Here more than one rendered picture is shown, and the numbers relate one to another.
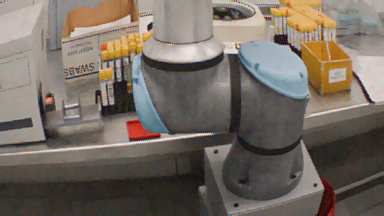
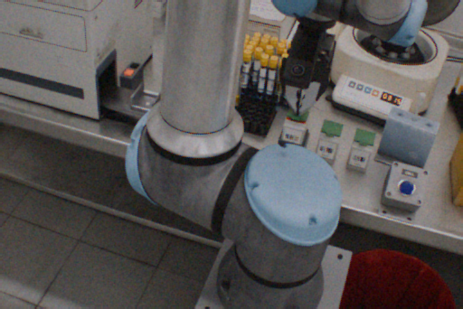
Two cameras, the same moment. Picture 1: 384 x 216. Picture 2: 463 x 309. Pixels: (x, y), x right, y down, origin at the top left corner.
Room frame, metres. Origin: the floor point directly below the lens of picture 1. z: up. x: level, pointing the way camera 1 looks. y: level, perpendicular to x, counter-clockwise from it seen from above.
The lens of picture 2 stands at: (0.24, -0.25, 1.64)
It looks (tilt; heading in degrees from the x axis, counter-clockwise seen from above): 42 degrees down; 24
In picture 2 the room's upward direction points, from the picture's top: 6 degrees clockwise
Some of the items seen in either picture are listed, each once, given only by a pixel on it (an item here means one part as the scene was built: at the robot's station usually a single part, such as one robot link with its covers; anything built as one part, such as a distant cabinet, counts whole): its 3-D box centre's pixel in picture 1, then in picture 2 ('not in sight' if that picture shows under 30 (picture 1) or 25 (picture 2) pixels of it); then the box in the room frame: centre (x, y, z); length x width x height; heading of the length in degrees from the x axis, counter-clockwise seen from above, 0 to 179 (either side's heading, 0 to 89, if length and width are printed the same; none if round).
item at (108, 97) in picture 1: (126, 81); (233, 91); (1.12, 0.15, 0.93); 0.17 x 0.09 x 0.11; 100
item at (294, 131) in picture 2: not in sight; (295, 130); (1.09, 0.00, 0.92); 0.05 x 0.04 x 0.06; 10
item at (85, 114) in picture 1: (64, 113); (137, 99); (1.00, 0.30, 0.92); 0.21 x 0.07 x 0.05; 100
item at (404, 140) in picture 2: not in sight; (407, 139); (1.18, -0.21, 0.92); 0.10 x 0.07 x 0.10; 92
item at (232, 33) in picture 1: (224, 28); (387, 65); (1.41, -0.10, 0.94); 0.30 x 0.24 x 0.12; 1
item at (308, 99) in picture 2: not in sight; (311, 91); (1.11, -0.01, 1.01); 0.06 x 0.03 x 0.09; 10
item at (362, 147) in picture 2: not in sight; (361, 150); (1.12, -0.13, 0.91); 0.05 x 0.04 x 0.07; 10
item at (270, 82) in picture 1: (270, 90); (283, 210); (0.71, -0.12, 1.12); 0.13 x 0.12 x 0.14; 90
